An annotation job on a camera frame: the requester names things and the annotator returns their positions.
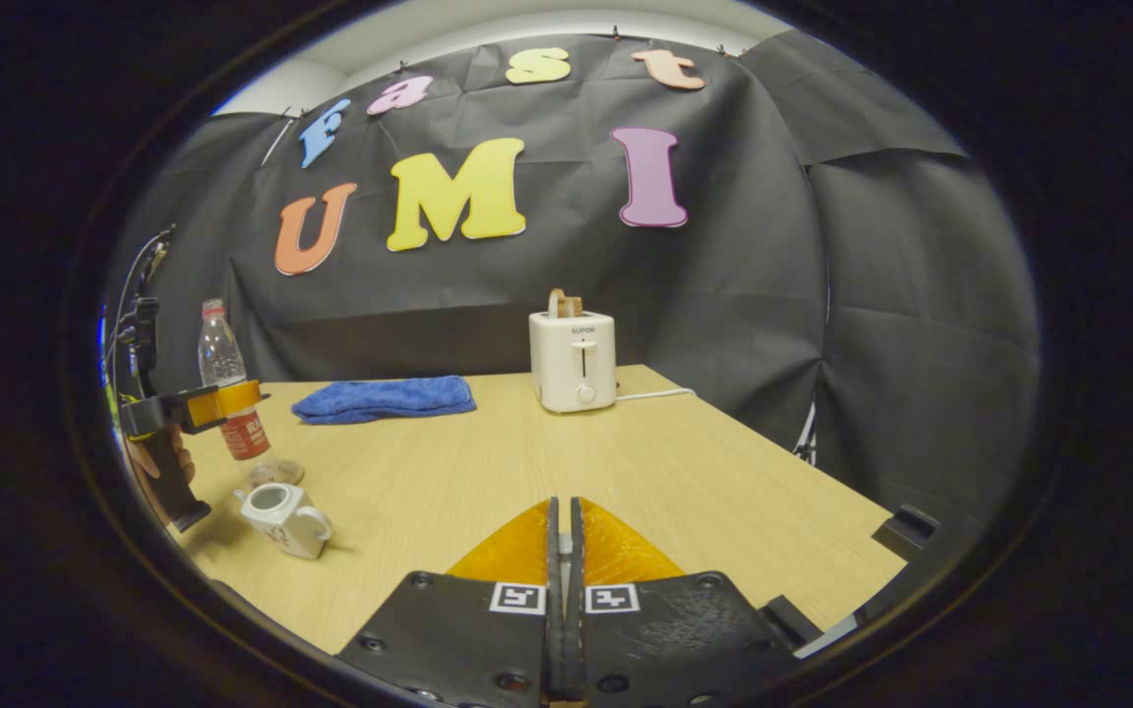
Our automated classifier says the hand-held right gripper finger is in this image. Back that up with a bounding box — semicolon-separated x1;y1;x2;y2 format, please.
566;497;784;704
335;497;567;704

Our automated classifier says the clear plastic water bottle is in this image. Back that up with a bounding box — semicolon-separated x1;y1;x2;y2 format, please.
197;298;282;483

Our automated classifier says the round wooden coaster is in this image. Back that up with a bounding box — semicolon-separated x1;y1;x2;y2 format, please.
248;458;306;490

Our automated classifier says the white teacup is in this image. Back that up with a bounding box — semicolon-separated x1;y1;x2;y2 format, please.
235;482;334;561

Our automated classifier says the blue folded towel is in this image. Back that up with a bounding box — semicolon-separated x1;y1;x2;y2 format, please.
291;375;478;426

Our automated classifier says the white toaster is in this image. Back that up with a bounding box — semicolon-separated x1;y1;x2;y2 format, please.
529;310;619;414

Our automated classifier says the black cable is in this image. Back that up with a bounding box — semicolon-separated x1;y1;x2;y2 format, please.
104;224;179;394

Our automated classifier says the black table corner bracket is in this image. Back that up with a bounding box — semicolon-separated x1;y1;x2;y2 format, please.
871;503;941;561

